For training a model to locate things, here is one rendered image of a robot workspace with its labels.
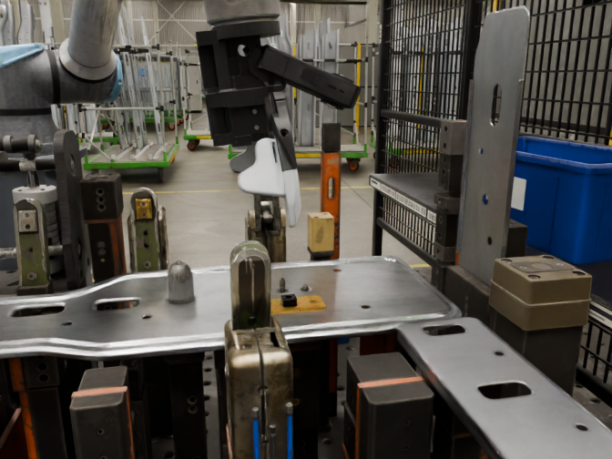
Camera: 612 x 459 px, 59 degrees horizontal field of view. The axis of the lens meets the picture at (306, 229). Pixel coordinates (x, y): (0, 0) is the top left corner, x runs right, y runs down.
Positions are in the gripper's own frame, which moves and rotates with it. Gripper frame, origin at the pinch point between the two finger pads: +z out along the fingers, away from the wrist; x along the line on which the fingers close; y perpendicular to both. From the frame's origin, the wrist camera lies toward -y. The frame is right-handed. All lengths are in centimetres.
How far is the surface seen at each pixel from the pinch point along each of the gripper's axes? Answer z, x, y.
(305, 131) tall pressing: 75, -707, -138
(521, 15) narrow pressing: -18.2, 0.3, -28.8
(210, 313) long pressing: 10.7, 0.3, 10.3
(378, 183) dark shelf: 13, -62, -31
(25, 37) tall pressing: -88, -769, 215
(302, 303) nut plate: 11.6, 0.2, -0.5
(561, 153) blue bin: 3, -22, -50
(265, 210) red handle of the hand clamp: 4.5, -19.0, 0.6
